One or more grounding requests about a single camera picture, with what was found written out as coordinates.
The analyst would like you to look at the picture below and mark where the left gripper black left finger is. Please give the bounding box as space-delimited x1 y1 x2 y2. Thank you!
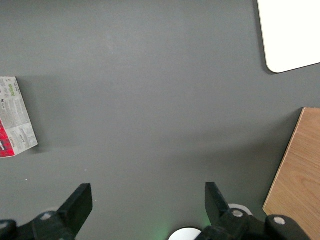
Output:
0 183 94 240

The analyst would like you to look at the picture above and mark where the red cookie box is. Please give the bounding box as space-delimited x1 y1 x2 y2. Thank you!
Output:
0 76 39 159

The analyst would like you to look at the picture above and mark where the light wooden board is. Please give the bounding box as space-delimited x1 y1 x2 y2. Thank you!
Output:
262 107 320 240

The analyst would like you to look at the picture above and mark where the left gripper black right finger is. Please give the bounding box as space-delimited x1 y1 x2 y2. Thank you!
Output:
194 182 312 240

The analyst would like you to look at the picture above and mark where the white board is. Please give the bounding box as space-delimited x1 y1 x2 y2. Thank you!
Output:
256 0 320 74

